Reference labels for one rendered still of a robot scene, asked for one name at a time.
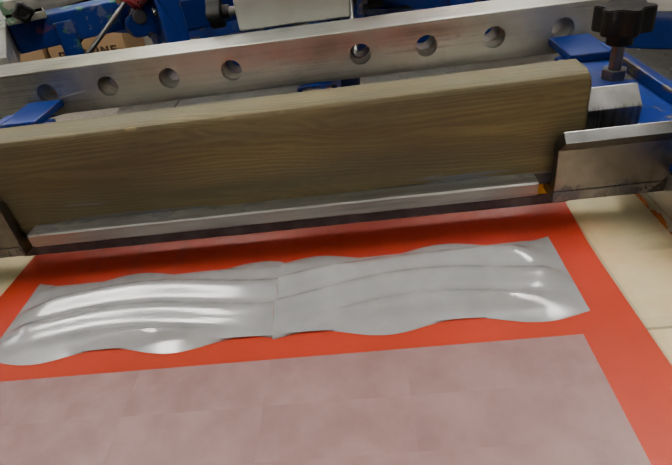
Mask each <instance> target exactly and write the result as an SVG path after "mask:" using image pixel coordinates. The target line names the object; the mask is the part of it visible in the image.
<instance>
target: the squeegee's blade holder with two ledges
mask: <svg viewBox="0 0 672 465"><path fill-rule="evenodd" d="M538 188H539V181H538V180H537V178H536V177H535V175H534V173H525V174H516V175H506V176H497V177H488V178H478V179H469V180H459V181H450V182H440V183H431V184H422V185H412V186H403V187H393V188H384V189H374V190H365V191H356V192H346V193H337V194H327V195H318V196H308V197H299V198H290V199H280V200H271V201H261V202H252V203H242V204H233V205H224V206H214V207H205V208H195V209H186V210H176V211H167V212H158V213H148V214H139V215H129V216H120V217H110V218H101V219H92V220H82V221H73V222H63V223H54V224H44V225H35V226H34V228H33V229H32V230H31V231H30V232H29V233H28V235H27V238H28V239H29V241H30V243H31V245H32V246H34V247H41V246H51V245H60V244H70V243H80V242H90V241H99V240H109V239H119V238H129V237H138V236H148V235H158V234H167V233H177V232H187V231H197V230H206V229H216V228H226V227H236V226H245V225H255V224H265V223H275V222H284V221H294V220H304V219H314V218H323V217H333V216H343V215H353V214H362V213H372V212H382V211H391V210H401V209H411V208H421V207H430V206H440V205H450V204H460V203H469V202H479V201H489V200H499V199H508V198H518V197H528V196H535V195H537V194H538Z"/></svg>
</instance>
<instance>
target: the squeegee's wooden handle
mask: <svg viewBox="0 0 672 465"><path fill-rule="evenodd" d="M591 86H592V79H591V75H590V73H589V71H588V69H587V67H585V66H584V65H583V64H582V63H580V62H579V61H578V60H577V59H566V60H558V61H550V62H542V63H534V64H525V65H517V66H509V67H501V68H493V69H484V70H476V71H468V72H460V73H452V74H443V75H435V76H427V77H419V78H411V79H402V80H394V81H386V82H378V83H370V84H361V85H353V86H345V87H337V88H329V89H320V90H312V91H304V92H296V93H288V94H279V95H271V96H263V97H255V98H247V99H238V100H230V101H222V102H214V103H205V104H197V105H189V106H181V107H173V108H164V109H156V110H148V111H140V112H132V113H123V114H115V115H107V116H99V117H91V118H82V119H74V120H66V121H58V122H50V123H41V124H33V125H25V126H17V127H9V128H0V201H2V202H4V203H5V204H6V206H7V208H8V209H9V211H10V213H11V215H12V216H13V218H14V220H15V222H16V223H17V225H18V227H19V229H20V230H21V232H22V234H23V236H24V237H25V238H27V235H28V233H29V232H30V231H31V230H32V229H33V228H34V226H35V225H44V224H54V223H63V222H73V221H82V220H92V219H101V218H110V217H120V216H129V215H139V214H148V213H158V212H167V211H176V210H186V209H195V208H205V207H214V206H224V205H233V204H242V203H252V202H261V201H271V200H280V199H290V198H299V197H308V196H318V195H327V194H337V193H346V192H356V191H365V190H374V189H384V188H393V187H403V186H412V185H422V184H431V183H440V182H450V181H459V180H469V179H478V178H488V177H497V176H506V175H516V174H525V173H534V175H535V177H536V178H537V180H538V181H539V184H547V183H550V182H551V173H552V165H553V156H554V147H555V142H556V140H557V139H558V138H559V137H560V136H561V135H562V134H563V133H564V132H571V131H580V130H585V126H586V120H587V113H588V106H589V100H590V93H591Z"/></svg>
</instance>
